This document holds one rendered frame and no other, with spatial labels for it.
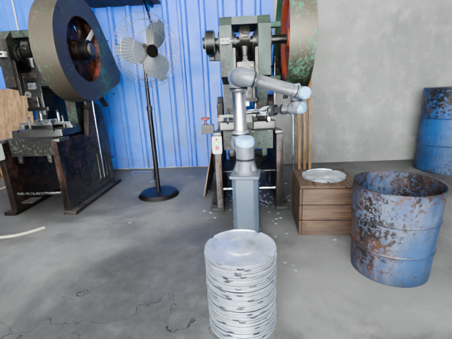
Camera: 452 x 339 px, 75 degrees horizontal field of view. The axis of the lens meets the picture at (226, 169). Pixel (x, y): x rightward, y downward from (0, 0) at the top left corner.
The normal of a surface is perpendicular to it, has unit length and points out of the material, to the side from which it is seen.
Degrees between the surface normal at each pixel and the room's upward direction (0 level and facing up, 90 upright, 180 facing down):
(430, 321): 0
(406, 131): 90
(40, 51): 98
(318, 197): 90
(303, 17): 80
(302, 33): 94
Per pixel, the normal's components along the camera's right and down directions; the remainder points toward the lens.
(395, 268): -0.37, 0.30
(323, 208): -0.10, 0.27
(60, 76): -0.04, 0.73
